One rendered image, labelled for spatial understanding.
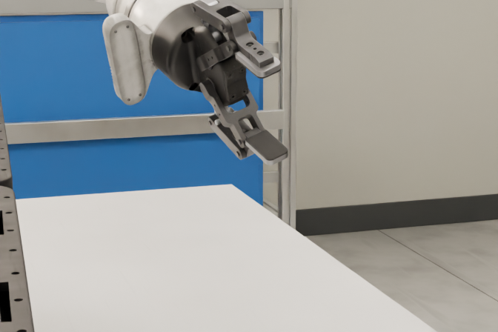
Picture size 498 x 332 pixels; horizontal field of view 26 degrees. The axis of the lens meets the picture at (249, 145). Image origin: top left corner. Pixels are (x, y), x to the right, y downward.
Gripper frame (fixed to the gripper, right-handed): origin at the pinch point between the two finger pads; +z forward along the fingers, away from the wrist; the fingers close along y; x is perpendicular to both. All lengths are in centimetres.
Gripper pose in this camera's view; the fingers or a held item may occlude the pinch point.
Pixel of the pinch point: (272, 113)
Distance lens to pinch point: 90.1
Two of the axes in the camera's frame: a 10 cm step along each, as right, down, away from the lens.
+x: -8.4, 4.0, -3.7
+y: 0.9, 7.7, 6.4
